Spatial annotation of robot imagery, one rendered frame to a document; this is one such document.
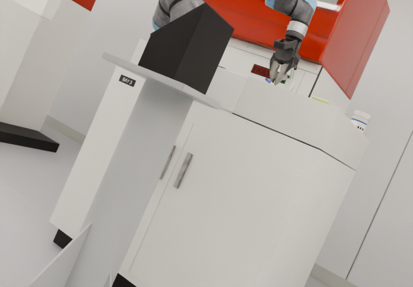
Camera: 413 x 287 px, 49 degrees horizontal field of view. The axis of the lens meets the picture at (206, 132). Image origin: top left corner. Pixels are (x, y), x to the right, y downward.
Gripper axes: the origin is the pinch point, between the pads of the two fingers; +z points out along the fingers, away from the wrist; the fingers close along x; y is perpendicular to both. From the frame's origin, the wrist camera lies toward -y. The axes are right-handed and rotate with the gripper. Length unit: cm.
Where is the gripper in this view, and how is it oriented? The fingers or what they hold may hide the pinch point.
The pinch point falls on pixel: (273, 81)
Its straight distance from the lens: 178.9
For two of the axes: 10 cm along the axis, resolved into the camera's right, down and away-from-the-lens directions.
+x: -8.1, -3.1, 5.0
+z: -3.7, 9.3, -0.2
